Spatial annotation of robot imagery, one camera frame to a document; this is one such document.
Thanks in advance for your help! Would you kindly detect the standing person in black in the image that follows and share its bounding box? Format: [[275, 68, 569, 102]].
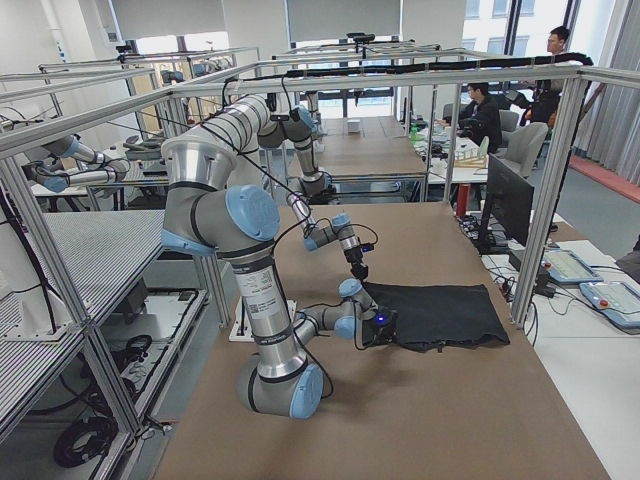
[[519, 25, 574, 126]]

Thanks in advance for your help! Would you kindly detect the black computer monitor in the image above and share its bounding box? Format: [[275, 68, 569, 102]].
[[474, 154, 534, 254]]

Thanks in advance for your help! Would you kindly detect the grey striped work table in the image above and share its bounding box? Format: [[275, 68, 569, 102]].
[[0, 208, 169, 346]]

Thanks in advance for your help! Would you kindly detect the aluminium cage frame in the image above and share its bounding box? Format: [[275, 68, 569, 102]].
[[0, 47, 596, 451]]

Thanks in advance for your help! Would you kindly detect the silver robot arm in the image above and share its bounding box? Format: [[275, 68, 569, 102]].
[[199, 95, 373, 280], [161, 135, 393, 419]]

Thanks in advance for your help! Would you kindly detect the black t-shirt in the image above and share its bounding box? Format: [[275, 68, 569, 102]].
[[363, 283, 510, 352]]

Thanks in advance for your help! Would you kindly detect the seated person in black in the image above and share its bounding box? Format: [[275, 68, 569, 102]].
[[458, 82, 502, 153]]

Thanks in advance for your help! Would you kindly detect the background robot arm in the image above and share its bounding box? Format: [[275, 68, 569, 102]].
[[22, 135, 129, 193]]

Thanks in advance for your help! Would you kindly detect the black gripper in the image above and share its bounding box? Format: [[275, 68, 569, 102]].
[[362, 307, 398, 348], [344, 242, 375, 279]]

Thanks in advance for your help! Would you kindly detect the blue teach pendant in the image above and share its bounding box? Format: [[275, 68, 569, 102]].
[[579, 281, 639, 332], [541, 249, 602, 286]]

